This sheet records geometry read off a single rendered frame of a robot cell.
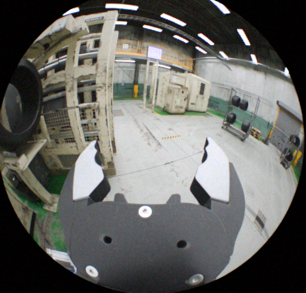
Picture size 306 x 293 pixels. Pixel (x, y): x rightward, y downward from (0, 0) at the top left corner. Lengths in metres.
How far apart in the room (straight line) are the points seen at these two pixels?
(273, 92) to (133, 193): 10.82
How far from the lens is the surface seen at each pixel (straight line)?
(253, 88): 10.60
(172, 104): 4.36
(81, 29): 0.99
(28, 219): 1.71
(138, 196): 1.25
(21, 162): 0.81
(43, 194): 1.45
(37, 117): 0.90
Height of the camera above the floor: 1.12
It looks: 31 degrees down
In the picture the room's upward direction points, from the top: 6 degrees clockwise
